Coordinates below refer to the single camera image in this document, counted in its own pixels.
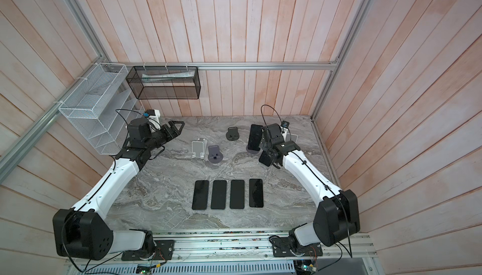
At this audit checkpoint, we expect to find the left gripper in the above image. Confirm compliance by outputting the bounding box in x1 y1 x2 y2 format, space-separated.
144 121 185 151

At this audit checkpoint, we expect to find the white phone front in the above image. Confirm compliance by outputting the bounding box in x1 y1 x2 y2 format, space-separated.
249 179 264 208

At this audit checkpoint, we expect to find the dark grey phone stand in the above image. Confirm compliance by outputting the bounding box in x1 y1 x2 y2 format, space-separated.
226 127 240 141

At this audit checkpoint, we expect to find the black phone stand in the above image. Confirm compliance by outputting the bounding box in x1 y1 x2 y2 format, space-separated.
230 180 245 209

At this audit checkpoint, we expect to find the green phone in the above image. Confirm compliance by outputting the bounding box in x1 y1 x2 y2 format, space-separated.
210 180 227 210

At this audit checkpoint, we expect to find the blue phone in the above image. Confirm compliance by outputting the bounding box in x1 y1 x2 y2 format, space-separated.
192 180 209 210

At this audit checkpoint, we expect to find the white folding phone stand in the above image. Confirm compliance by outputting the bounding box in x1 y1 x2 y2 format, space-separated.
286 133 298 143

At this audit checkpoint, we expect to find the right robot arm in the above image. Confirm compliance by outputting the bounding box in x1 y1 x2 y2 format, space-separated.
259 124 360 252

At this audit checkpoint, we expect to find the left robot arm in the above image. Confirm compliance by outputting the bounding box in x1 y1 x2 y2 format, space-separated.
53 117 185 261

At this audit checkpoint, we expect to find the purple phone rear stand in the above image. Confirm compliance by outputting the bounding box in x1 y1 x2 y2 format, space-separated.
247 124 263 153

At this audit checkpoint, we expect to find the grey round stand base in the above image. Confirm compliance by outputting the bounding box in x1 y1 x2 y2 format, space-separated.
208 145 223 164

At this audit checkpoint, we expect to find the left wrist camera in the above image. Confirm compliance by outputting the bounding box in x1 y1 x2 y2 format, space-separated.
144 109 161 126

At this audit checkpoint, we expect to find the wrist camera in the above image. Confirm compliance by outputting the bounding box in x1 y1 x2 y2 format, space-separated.
144 109 161 126
281 120 292 141

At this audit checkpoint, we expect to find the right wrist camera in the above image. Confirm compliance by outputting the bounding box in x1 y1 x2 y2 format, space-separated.
281 120 292 141

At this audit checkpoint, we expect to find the black wire mesh basket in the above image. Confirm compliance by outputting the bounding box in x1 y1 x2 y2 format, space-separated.
126 65 202 100

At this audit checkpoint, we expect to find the white wire mesh shelf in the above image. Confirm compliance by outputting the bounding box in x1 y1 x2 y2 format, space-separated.
59 64 145 155

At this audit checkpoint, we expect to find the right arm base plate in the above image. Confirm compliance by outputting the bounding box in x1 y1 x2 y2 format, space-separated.
268 236 323 257

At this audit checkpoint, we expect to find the aluminium front rail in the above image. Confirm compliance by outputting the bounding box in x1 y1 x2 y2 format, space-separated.
65 231 378 265

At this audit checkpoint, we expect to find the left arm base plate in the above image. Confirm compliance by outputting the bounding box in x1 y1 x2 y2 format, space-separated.
121 239 175 261

